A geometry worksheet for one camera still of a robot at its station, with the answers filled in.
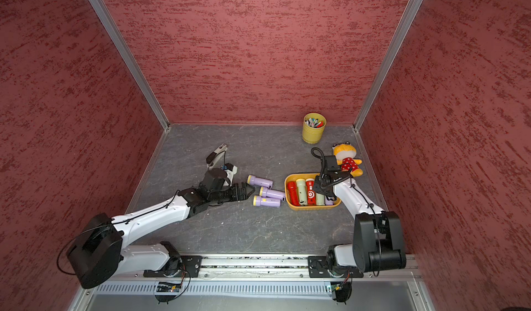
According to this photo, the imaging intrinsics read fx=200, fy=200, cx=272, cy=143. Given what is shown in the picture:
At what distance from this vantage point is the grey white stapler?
3.36 ft

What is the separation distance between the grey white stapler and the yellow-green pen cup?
452 mm

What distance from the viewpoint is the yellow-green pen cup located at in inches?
41.7
